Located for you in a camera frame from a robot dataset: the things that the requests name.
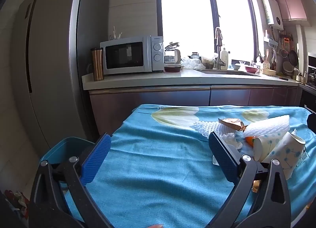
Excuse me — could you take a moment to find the hanging frying pan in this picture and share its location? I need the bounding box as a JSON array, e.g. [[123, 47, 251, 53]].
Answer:
[[289, 50, 299, 66]]

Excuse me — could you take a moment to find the rolled white foam net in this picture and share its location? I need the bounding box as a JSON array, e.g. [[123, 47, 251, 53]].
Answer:
[[243, 115, 290, 138]]

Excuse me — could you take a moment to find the pink wall cabinet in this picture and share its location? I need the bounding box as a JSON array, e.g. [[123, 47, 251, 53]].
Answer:
[[269, 0, 308, 22]]

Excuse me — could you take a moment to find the brown kitchen counter cabinet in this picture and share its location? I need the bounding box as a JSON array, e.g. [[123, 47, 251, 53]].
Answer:
[[82, 71, 303, 135]]

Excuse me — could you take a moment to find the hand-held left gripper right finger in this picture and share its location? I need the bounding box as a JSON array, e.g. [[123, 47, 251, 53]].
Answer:
[[208, 132, 293, 228]]

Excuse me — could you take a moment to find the clear plastic bag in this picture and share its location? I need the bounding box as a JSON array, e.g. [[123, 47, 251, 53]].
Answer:
[[181, 56, 206, 70]]

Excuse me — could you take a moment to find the flat white foam net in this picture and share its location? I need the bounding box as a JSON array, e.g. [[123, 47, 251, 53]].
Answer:
[[193, 121, 229, 137]]

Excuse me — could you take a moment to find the small white holder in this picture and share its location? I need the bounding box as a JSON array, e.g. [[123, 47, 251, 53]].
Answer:
[[110, 26, 123, 40]]

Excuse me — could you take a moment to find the white dandelion paper cup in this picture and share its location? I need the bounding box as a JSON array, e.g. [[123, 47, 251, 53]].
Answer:
[[253, 134, 284, 162]]

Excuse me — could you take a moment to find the white microwave oven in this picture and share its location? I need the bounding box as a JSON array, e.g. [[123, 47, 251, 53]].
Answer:
[[100, 36, 164, 75]]

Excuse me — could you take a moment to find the steel kitchen faucet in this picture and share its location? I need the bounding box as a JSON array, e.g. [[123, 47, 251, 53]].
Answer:
[[213, 28, 226, 70]]

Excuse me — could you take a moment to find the glass kettle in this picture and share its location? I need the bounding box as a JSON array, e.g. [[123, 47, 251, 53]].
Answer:
[[164, 42, 182, 64]]

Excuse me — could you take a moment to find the blue floral tablecloth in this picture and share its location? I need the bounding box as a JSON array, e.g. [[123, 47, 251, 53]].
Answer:
[[63, 104, 316, 228]]

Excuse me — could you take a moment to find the gold snack wrapper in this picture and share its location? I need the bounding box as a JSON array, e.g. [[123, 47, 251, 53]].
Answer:
[[218, 118, 248, 132]]

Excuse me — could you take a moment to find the dark red food container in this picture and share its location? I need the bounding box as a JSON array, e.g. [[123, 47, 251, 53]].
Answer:
[[164, 63, 184, 72]]

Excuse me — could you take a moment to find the colourful packaging pile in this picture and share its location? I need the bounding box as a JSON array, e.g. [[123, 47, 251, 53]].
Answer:
[[5, 190, 27, 219]]

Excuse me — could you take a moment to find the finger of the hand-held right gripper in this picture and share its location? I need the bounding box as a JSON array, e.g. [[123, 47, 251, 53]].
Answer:
[[307, 113, 316, 130]]

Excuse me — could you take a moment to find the white perforated utensil holder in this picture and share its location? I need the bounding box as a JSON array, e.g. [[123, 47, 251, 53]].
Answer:
[[262, 61, 276, 75]]

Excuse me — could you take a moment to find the blue print paper cup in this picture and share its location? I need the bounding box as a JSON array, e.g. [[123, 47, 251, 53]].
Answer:
[[263, 130, 307, 179]]

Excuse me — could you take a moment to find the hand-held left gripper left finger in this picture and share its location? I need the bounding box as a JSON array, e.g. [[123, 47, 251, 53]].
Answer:
[[28, 133, 113, 228]]

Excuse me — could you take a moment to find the grey refrigerator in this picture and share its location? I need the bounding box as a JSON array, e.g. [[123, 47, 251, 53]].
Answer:
[[11, 0, 110, 149]]

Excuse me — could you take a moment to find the steel sink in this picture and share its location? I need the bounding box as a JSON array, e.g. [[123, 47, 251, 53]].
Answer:
[[200, 69, 260, 77]]

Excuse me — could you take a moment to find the black built-in oven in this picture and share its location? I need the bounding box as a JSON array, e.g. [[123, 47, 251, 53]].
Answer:
[[300, 55, 316, 110]]

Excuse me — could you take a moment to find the copper travel tumbler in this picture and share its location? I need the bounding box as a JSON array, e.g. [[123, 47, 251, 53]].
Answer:
[[90, 47, 104, 81]]

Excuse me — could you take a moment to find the white water heater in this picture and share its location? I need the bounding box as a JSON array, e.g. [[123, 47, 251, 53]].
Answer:
[[261, 0, 284, 29]]

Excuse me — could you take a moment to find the blue plastic bin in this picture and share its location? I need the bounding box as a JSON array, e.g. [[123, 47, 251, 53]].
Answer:
[[39, 137, 99, 194]]

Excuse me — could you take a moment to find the small white foam net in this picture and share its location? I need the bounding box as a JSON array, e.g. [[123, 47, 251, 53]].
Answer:
[[210, 132, 244, 150]]

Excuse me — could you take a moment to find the kitchen window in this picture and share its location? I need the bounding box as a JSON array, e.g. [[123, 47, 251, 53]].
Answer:
[[158, 0, 257, 64]]

